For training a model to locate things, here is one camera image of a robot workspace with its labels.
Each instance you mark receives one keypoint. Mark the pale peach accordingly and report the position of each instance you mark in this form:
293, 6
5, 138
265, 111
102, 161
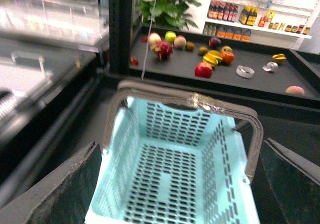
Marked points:
180, 42

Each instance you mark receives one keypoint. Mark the small red fruit left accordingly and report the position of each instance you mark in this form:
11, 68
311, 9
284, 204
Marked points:
134, 61

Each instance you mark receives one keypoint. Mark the brown kiwi left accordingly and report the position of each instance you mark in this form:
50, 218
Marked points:
189, 46

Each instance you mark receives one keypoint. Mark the white yellowish pear fruit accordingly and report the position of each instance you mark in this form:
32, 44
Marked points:
153, 39

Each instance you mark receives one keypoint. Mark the yellow star fruit centre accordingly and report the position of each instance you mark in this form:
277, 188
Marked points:
213, 58

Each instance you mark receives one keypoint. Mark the yellow star fruit right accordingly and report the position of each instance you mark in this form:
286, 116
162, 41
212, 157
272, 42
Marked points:
279, 58

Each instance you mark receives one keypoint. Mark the pink peach front right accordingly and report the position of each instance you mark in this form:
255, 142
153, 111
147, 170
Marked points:
296, 90

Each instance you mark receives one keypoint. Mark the red dragon fruit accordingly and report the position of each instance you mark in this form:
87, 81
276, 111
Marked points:
162, 49

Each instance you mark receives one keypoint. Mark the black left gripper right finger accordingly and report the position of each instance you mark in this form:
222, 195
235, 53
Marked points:
294, 182

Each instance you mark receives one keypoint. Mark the brown kiwi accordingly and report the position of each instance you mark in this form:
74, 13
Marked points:
189, 46
202, 50

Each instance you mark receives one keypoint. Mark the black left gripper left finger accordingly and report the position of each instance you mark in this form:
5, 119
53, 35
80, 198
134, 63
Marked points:
63, 196

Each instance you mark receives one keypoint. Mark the light blue plastic basket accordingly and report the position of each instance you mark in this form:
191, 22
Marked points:
173, 156

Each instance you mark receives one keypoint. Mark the orange persimmon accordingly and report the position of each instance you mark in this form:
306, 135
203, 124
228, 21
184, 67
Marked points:
227, 57

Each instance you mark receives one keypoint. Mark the green potted plant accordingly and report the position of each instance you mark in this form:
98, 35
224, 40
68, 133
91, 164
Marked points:
173, 14

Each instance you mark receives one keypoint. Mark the yellow star fruit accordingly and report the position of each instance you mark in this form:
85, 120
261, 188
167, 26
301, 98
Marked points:
279, 58
213, 58

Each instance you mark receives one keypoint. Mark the white retail shelf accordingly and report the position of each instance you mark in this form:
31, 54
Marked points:
285, 23

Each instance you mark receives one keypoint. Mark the red green apple behind persimmon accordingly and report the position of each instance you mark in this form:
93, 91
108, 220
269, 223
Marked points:
227, 49

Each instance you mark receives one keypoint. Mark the brown kiwi right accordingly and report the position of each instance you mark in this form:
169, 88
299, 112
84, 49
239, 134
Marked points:
202, 50

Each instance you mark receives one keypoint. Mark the red apple on shelf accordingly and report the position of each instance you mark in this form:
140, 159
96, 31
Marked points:
203, 70

